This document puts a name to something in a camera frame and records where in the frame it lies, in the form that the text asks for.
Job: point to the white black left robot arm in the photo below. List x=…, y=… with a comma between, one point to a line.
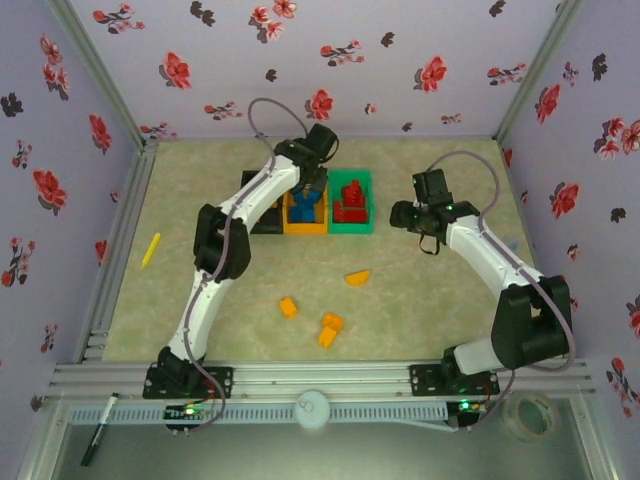
x=200, y=300

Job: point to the blue lego brick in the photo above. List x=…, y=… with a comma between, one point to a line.
x=301, y=200
x=311, y=192
x=298, y=215
x=312, y=214

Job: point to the yellow curved lego brick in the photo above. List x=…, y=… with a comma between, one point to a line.
x=359, y=278

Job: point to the white round cap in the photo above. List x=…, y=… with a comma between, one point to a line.
x=312, y=409

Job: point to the aluminium frame beam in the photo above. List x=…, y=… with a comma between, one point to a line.
x=595, y=440
x=42, y=440

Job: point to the clear tape roll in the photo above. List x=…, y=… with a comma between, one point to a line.
x=510, y=415

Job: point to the red lego brick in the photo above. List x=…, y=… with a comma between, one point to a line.
x=340, y=211
x=356, y=201
x=358, y=216
x=352, y=190

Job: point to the black plastic bin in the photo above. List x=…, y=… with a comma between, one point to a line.
x=267, y=225

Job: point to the left controller board green light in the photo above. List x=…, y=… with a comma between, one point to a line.
x=187, y=412

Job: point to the aluminium frame post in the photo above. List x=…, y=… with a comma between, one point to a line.
x=539, y=65
x=97, y=65

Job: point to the orange plastic bin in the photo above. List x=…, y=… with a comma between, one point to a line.
x=305, y=228

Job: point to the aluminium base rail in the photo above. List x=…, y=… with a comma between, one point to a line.
x=320, y=380

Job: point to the green plastic bin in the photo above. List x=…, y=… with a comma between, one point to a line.
x=350, y=228

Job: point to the clear plastic piece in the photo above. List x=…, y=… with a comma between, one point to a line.
x=512, y=242

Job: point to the aluminium side rail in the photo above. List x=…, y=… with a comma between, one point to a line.
x=136, y=185

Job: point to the right controller board green light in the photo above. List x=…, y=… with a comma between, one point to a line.
x=465, y=407

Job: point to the black white marker pen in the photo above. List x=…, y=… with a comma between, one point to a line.
x=97, y=435

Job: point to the controller board green light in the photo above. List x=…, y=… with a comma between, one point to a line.
x=465, y=407
x=187, y=412

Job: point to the yellow marker pen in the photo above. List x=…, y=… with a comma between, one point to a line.
x=150, y=252

